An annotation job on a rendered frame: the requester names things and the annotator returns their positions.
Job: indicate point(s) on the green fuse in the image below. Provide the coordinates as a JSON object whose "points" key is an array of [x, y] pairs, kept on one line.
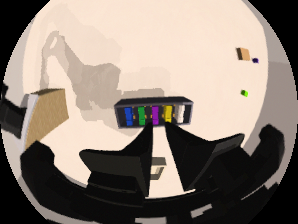
{"points": [[141, 115]]}

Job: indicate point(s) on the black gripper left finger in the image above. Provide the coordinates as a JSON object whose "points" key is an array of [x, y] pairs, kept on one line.
{"points": [[134, 160]]}

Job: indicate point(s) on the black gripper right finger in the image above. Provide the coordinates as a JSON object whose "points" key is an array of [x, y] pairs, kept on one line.
{"points": [[192, 154]]}

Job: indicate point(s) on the yellow fuse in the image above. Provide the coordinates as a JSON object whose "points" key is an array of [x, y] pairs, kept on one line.
{"points": [[167, 110]]}

